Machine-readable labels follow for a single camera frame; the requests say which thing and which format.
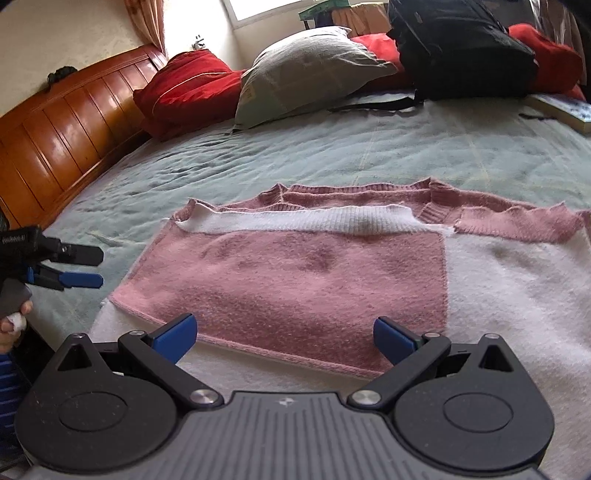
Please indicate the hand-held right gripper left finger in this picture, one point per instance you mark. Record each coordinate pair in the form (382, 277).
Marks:
(178, 337)

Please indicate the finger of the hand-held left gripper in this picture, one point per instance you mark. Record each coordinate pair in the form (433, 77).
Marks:
(83, 280)
(78, 255)

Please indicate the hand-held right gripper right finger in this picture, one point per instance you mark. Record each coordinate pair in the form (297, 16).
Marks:
(392, 339)

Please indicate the pink and white sweater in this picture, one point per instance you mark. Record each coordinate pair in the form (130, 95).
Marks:
(300, 277)

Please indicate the person's left hand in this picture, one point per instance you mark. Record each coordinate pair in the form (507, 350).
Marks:
(9, 339)

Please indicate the wooden headboard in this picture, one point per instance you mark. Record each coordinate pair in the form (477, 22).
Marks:
(69, 124)

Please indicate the blue suitcase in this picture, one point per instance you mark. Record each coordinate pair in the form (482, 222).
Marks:
(7, 392)

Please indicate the small black item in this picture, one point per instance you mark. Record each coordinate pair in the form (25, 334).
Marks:
(61, 77)

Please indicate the red pillow at headboard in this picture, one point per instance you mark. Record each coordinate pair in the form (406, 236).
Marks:
(184, 92)

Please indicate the orange patterned curtain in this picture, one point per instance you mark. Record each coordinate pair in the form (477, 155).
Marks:
(147, 23)

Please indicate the grey green pillow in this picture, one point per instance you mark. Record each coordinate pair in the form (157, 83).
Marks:
(314, 74)

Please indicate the blue cover book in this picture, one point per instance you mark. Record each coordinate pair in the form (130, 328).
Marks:
(568, 110)

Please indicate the black backpack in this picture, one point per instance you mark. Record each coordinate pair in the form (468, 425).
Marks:
(461, 50)

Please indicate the red cloth bundle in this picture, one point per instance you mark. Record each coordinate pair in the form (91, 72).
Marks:
(554, 60)

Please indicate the green stool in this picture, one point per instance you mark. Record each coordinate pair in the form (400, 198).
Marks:
(323, 7)

